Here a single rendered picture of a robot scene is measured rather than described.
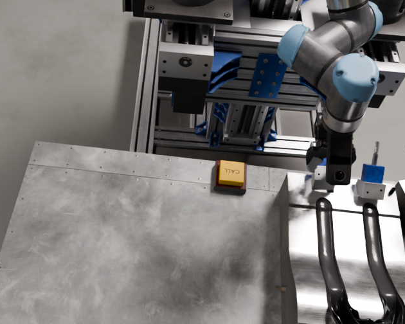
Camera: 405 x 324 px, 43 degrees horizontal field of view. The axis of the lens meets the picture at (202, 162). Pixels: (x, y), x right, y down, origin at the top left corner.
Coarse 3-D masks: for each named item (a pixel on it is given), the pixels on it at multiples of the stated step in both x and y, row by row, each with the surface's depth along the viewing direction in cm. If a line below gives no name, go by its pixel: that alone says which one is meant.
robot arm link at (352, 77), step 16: (336, 64) 87; (352, 64) 86; (368, 64) 86; (320, 80) 90; (336, 80) 86; (352, 80) 84; (368, 80) 84; (336, 96) 89; (352, 96) 86; (368, 96) 87; (336, 112) 92; (352, 112) 90
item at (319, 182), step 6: (324, 162) 118; (318, 168) 116; (324, 168) 116; (312, 174) 118; (318, 174) 116; (324, 174) 115; (312, 180) 118; (318, 180) 115; (324, 180) 114; (312, 186) 118; (318, 186) 118; (324, 186) 117; (330, 186) 117
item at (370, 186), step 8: (376, 144) 117; (376, 152) 117; (376, 160) 117; (368, 168) 117; (376, 168) 117; (384, 168) 117; (368, 176) 117; (376, 176) 117; (360, 184) 119; (368, 184) 116; (376, 184) 116; (384, 184) 116; (360, 192) 118; (368, 192) 116; (376, 192) 116; (384, 192) 116
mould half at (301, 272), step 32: (288, 192) 118; (320, 192) 119; (352, 192) 120; (288, 224) 114; (352, 224) 115; (384, 224) 116; (288, 256) 110; (352, 256) 111; (384, 256) 112; (288, 288) 107; (320, 288) 102; (352, 288) 103; (288, 320) 104; (320, 320) 97
